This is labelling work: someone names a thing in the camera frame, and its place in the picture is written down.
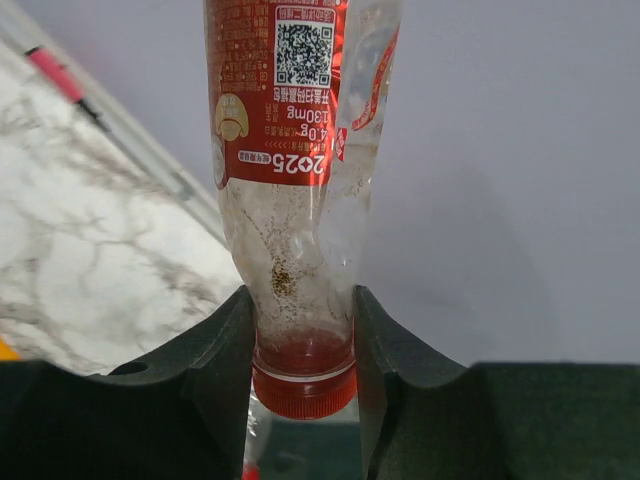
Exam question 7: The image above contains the orange utility knife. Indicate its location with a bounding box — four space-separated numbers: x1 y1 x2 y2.
0 339 21 361

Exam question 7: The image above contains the red marker pen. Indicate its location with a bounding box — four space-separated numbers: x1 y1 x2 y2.
24 46 109 132

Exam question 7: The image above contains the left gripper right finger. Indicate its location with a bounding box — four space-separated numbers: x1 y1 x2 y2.
354 286 639 479

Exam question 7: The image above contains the crushed bottle red cap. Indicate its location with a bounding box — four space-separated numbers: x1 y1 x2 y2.
203 1 403 420

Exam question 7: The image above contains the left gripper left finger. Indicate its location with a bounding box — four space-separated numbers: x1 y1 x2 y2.
1 288 254 479

